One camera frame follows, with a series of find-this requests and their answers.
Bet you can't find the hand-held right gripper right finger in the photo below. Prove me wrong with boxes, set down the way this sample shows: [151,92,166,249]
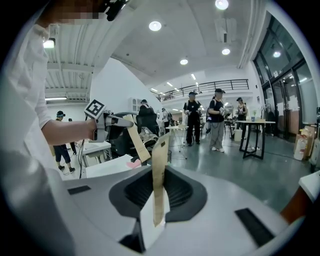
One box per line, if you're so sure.
[146,165,294,256]

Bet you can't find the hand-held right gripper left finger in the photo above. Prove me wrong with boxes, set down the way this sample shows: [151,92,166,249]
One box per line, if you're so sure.
[58,164,154,256]

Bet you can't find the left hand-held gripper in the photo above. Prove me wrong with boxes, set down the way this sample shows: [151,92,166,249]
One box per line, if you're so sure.
[83,99,135,144]

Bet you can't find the brown paper strip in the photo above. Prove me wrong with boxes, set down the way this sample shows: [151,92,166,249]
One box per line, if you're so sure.
[151,131,171,228]
[123,114,152,164]

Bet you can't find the person's left forearm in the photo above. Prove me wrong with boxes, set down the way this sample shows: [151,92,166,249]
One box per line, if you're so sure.
[40,119,98,147]

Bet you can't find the white arched cabinet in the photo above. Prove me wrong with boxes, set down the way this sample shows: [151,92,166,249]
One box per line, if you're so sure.
[128,96,144,114]

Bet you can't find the beige jacket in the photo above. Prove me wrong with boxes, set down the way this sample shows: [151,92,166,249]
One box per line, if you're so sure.
[139,126,159,149]

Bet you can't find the pink sponge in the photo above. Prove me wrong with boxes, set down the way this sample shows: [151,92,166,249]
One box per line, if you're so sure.
[125,159,143,170]

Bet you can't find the round white table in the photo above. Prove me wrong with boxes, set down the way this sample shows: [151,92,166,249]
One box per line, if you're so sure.
[165,124,190,160]

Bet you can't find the black balcony railing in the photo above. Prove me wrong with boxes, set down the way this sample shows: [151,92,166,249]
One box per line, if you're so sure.
[156,78,250,102]

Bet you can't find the person's white shirt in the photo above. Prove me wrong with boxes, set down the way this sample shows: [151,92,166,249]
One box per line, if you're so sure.
[0,22,55,166]

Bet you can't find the white countertop basin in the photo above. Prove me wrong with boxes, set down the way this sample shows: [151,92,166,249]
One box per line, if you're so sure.
[298,170,320,204]

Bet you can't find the black table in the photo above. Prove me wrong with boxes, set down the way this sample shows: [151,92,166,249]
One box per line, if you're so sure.
[235,120,276,160]

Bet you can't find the clear plastic jug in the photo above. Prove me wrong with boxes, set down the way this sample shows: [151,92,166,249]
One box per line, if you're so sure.
[293,136,308,161]

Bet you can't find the person's head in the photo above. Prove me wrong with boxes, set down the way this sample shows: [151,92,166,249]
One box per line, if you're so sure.
[36,0,106,30]

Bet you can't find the brown cardboard box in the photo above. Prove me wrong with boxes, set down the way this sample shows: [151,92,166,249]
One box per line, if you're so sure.
[294,124,318,161]

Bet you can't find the ceiling air conditioner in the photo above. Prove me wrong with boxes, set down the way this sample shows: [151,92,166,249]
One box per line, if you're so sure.
[214,16,238,44]

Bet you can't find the black framed glass doors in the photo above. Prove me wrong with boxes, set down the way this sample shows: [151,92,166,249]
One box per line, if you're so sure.
[251,14,319,139]

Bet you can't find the black head-mounted camera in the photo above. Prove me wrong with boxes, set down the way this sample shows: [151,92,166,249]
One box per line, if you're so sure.
[103,0,130,22]

